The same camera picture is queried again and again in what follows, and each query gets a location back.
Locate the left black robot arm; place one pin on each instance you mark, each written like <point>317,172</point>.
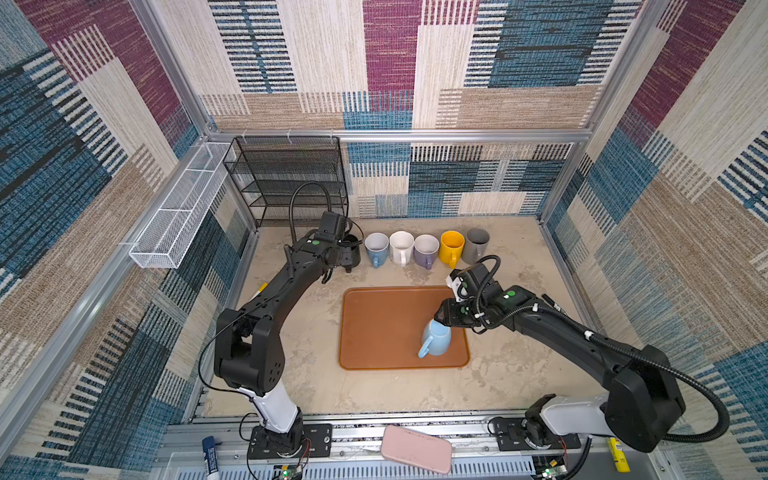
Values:
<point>247,349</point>

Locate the blue white marker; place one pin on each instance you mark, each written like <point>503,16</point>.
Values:
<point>210,457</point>

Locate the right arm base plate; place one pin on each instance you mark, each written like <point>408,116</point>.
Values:
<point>511,435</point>

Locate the blue patterned mug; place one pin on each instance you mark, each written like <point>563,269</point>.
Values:
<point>377,248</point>

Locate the white faceted mug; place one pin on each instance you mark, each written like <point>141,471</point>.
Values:
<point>401,244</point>

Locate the yellow marker right rail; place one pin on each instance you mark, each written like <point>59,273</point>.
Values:
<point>618,455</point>

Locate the yellow white marker pen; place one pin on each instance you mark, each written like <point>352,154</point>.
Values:
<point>262,288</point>

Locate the purple mug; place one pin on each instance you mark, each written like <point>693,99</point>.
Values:
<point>426,251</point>

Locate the white wire wall basket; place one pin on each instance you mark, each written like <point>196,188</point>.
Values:
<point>165,241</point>

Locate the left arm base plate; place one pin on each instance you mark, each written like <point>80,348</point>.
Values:
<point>314,441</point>

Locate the grey mug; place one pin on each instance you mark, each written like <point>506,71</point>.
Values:
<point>476,243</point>

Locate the brown serving tray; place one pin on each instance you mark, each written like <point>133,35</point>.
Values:
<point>382,328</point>

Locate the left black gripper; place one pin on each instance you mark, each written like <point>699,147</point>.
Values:
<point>346,255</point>

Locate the pink pouch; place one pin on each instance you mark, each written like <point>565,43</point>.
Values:
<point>417,449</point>

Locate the yellow mug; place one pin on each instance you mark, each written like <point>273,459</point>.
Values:
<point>451,248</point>

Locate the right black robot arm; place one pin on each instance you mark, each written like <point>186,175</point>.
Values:
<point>641,401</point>

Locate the light blue mug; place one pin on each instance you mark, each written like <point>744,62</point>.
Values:
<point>436,339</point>

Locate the black mesh shelf rack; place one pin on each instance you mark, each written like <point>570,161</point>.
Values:
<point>283,178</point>

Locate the black marker on floor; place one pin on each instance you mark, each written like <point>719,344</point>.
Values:
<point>551,306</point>

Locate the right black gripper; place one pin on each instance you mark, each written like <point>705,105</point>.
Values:
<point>447,308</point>

